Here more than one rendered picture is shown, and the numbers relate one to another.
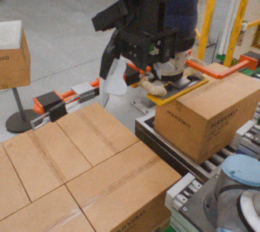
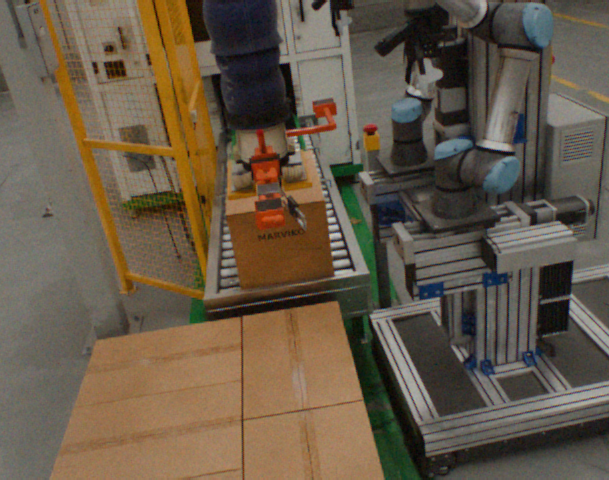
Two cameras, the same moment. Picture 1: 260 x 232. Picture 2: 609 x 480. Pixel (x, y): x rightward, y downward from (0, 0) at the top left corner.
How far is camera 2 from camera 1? 1.48 m
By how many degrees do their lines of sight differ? 46
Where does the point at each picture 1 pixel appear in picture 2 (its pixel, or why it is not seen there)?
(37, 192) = (228, 457)
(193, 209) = (439, 222)
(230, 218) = (487, 162)
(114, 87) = (432, 76)
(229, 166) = (448, 148)
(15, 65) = not seen: outside the picture
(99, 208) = (319, 389)
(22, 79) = not seen: outside the picture
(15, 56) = not seen: outside the picture
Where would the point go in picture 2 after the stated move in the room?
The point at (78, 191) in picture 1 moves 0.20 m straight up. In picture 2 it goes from (272, 406) to (262, 358)
